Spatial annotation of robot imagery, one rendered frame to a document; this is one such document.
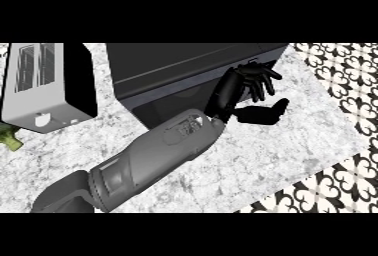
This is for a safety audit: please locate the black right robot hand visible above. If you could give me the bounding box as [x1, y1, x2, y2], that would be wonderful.
[204, 63, 291, 126]

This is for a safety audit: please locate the dark grey microwave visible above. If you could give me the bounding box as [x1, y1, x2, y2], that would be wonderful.
[105, 42, 290, 130]

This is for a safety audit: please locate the silver toaster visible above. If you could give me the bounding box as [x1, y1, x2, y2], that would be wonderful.
[0, 42, 99, 135]

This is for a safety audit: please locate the green vegetable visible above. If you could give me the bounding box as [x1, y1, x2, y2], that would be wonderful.
[0, 122, 25, 152]

